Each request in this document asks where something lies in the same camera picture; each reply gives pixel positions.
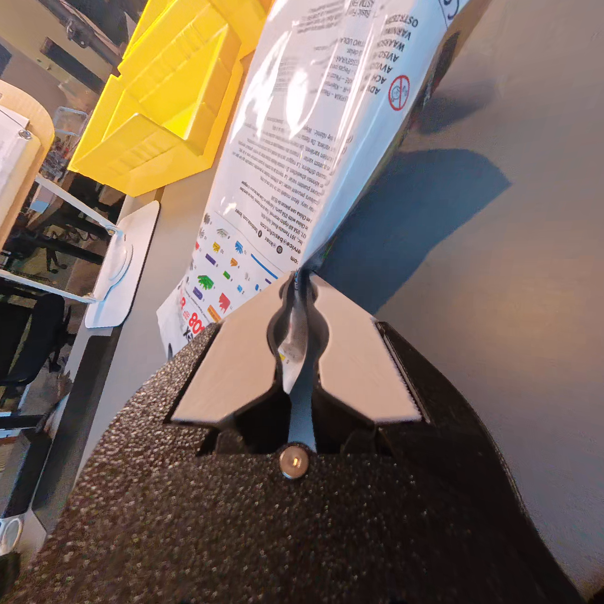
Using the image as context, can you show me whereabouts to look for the toy building set pouch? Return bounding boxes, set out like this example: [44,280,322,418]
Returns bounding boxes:
[157,0,473,394]

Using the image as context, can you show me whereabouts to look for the grey desk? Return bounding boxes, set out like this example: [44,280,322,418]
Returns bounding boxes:
[33,0,604,586]

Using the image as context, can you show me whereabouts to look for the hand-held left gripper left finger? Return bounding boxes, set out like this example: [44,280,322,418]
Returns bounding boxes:
[170,273,297,425]

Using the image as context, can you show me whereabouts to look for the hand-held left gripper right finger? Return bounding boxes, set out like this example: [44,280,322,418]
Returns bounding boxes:
[307,273,422,424]

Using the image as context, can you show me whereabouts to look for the wooden document stand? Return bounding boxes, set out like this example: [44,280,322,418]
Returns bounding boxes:
[0,79,161,329]

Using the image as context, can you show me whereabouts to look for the black office chair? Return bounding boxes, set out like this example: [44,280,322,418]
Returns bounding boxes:
[0,293,67,416]

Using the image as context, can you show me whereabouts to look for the printed instruction sheet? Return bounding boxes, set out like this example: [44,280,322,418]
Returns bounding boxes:
[0,109,29,199]

